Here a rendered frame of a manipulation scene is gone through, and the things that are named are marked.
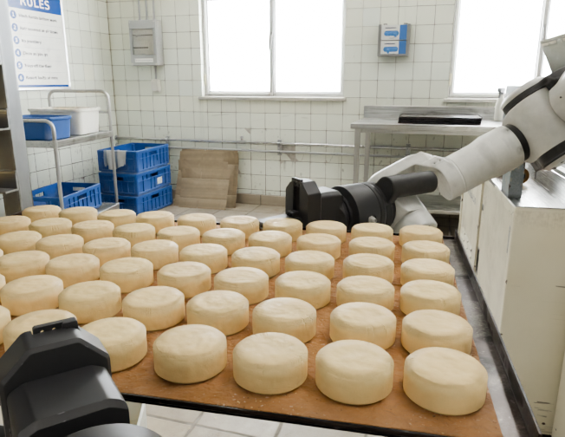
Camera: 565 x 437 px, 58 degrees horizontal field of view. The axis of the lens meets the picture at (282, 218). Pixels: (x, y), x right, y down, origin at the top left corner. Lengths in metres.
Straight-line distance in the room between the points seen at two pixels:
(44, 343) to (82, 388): 0.03
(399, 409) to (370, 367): 0.03
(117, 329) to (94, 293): 0.07
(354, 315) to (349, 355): 0.06
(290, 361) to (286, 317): 0.06
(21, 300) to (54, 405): 0.21
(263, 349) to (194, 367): 0.05
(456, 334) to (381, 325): 0.05
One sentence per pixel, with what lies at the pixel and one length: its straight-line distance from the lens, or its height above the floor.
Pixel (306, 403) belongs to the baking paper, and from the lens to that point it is 0.34.
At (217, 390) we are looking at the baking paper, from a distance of 0.35.
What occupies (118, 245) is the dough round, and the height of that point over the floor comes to 1.02.
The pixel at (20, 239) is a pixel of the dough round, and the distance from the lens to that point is 0.65.
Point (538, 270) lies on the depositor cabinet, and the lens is 1.73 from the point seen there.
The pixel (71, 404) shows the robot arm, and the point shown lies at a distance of 0.28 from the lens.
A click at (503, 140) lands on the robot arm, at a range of 0.87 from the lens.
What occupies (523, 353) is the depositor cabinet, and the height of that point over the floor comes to 0.37.
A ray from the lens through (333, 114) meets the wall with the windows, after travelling 4.84.
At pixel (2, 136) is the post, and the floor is 1.12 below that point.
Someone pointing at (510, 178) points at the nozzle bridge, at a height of 0.90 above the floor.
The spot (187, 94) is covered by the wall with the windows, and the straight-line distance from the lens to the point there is 5.32.
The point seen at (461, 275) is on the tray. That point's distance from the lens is 0.56.
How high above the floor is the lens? 1.19
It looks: 15 degrees down
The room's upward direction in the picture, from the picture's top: straight up
